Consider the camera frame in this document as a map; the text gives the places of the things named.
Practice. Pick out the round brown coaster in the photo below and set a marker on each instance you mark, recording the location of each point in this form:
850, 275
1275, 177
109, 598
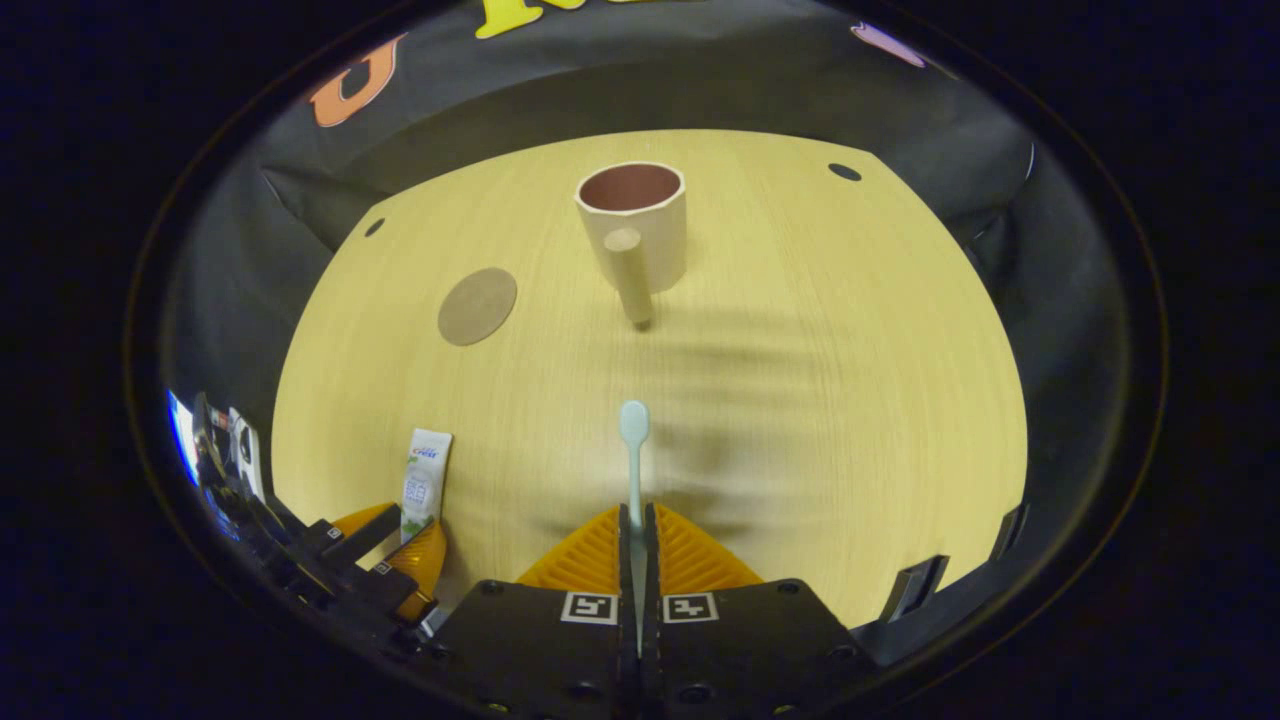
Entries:
478, 306

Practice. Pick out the white toothpaste tube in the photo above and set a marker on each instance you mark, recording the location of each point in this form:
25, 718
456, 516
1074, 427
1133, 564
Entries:
425, 480

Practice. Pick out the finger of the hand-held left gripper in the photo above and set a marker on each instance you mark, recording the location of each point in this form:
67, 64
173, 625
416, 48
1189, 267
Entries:
415, 585
350, 540

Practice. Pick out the beige cup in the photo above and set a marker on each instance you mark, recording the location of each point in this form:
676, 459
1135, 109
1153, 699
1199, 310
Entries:
650, 230

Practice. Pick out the pale blue toothbrush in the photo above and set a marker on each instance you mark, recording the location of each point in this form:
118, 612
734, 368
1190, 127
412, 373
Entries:
634, 425

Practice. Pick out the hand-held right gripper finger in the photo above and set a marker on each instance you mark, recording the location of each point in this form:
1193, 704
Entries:
625, 570
650, 570

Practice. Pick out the wooden desktop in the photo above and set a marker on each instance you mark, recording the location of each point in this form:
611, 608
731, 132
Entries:
800, 400

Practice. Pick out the lit display screen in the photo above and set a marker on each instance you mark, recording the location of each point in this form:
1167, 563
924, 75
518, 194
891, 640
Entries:
182, 440

